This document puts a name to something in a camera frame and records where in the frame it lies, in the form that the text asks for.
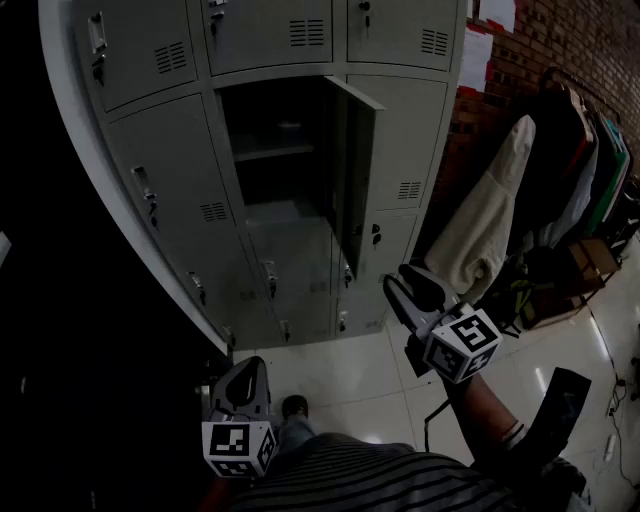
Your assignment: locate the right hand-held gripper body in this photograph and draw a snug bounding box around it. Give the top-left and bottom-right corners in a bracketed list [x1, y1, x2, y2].
[402, 301, 504, 386]

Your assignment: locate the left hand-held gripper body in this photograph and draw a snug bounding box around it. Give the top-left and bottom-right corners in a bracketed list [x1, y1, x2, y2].
[201, 403, 279, 479]

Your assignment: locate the locker door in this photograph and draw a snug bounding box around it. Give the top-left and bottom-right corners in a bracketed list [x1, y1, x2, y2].
[323, 74, 387, 282]

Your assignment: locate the grey metal locker cabinet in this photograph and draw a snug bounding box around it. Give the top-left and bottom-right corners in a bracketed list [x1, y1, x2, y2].
[69, 0, 469, 352]

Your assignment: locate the person's left forearm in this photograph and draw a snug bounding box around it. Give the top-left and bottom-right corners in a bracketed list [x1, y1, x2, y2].
[198, 477, 236, 512]

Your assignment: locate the person's right forearm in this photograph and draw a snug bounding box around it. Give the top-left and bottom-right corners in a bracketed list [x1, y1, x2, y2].
[448, 372, 527, 469]

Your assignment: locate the person's dark shoe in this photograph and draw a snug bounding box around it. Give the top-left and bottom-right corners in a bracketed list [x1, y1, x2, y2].
[280, 394, 311, 419]

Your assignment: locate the person's jeans leg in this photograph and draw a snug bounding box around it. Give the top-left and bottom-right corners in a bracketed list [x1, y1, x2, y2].
[273, 413, 322, 454]

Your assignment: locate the black backpack with yellow trim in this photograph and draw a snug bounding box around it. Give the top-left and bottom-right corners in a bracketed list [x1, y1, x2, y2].
[488, 267, 539, 334]

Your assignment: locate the cream white coat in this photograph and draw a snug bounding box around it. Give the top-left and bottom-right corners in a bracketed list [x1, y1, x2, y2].
[423, 114, 538, 307]

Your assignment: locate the low wooden shelf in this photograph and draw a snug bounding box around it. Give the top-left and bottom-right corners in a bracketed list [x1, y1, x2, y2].
[518, 238, 623, 332]

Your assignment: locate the person's striped shirt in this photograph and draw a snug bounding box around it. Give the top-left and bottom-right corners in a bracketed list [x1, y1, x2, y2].
[227, 430, 589, 512]

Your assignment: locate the brown cardboard box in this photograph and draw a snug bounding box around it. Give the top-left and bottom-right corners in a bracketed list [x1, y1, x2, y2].
[566, 236, 622, 300]

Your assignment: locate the grey-blue hanging garment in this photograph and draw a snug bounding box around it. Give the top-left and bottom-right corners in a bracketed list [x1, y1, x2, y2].
[540, 142, 600, 249]

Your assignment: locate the black hanging garment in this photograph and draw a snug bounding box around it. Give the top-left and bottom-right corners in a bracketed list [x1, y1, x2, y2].
[507, 87, 594, 246]

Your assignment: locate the red hanging garment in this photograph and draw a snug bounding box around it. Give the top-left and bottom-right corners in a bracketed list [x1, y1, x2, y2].
[563, 132, 592, 179]

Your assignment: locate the green hanging garment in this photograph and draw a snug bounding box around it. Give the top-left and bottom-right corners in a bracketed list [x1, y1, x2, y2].
[585, 115, 633, 237]

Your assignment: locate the black metal clothes rack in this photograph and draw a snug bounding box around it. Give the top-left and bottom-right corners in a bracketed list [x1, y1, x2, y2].
[538, 65, 637, 241]

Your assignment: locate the black cable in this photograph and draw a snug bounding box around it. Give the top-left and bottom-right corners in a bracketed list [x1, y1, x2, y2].
[422, 397, 457, 452]

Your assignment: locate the floor cable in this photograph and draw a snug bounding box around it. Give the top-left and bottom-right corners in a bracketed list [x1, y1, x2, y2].
[605, 319, 640, 494]

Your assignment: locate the white paper sheet on wall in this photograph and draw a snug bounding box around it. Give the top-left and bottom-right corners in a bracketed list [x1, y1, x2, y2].
[478, 0, 517, 32]
[460, 24, 495, 94]

